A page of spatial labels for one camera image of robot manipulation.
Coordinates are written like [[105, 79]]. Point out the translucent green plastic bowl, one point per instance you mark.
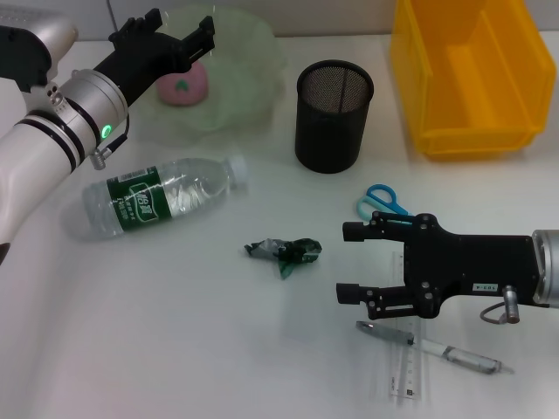
[[244, 78]]

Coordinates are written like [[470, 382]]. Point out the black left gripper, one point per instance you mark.
[[140, 61]]

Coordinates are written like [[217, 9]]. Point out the yellow plastic storage bin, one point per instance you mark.
[[476, 70]]

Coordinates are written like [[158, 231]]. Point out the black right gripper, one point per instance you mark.
[[471, 266]]

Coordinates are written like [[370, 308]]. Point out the blue scissors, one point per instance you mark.
[[375, 201]]

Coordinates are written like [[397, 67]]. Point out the black mesh pen holder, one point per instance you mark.
[[332, 122]]

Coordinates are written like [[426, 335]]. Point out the clear plastic ruler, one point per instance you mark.
[[406, 362]]

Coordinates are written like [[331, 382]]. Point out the green plastic wrapper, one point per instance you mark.
[[284, 253]]

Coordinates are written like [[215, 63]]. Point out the clear pen silver grip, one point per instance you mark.
[[436, 348]]

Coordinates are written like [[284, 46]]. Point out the clear water bottle green label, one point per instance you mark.
[[166, 196]]

